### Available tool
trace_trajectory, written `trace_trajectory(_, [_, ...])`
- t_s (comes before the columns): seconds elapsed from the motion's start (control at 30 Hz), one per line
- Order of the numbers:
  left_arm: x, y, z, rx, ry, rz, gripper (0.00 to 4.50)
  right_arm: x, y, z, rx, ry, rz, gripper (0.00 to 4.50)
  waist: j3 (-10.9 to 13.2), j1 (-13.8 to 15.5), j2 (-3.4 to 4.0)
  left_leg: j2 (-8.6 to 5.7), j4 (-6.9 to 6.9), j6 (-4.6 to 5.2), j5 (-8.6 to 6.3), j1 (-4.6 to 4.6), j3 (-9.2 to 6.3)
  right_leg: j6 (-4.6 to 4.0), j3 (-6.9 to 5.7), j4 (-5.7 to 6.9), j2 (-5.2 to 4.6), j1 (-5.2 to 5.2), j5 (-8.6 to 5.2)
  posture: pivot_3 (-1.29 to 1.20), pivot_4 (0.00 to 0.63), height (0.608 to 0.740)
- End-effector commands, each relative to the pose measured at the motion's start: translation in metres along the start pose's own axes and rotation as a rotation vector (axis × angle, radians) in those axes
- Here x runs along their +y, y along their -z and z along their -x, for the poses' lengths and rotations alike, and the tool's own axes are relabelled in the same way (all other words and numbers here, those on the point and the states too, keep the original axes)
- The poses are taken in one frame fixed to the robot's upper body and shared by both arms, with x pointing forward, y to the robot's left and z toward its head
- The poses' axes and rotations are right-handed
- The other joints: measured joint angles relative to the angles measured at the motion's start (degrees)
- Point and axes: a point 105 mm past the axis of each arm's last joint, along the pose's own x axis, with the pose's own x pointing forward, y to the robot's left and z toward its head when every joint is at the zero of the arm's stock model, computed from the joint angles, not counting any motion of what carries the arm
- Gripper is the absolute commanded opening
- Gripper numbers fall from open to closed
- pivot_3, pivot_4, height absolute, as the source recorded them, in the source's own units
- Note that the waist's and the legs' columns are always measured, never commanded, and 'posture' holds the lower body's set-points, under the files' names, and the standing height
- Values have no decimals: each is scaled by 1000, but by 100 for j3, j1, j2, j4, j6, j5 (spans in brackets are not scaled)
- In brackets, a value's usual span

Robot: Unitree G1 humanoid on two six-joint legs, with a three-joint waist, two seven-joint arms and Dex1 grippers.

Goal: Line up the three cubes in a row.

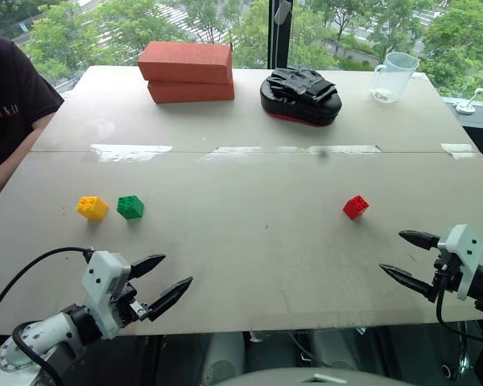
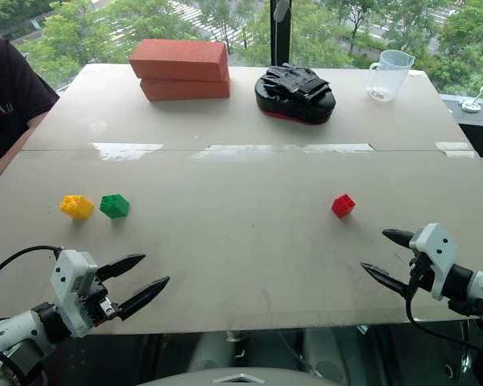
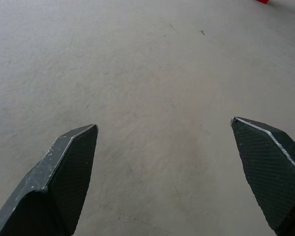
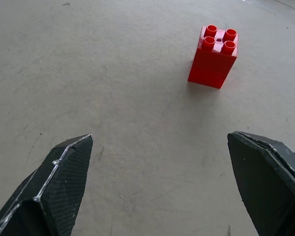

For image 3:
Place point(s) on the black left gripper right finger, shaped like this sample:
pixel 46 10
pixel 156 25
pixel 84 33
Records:
pixel 268 172

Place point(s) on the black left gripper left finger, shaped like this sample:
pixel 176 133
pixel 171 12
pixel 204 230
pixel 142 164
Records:
pixel 64 177

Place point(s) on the small red object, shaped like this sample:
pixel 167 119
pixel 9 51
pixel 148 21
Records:
pixel 262 1

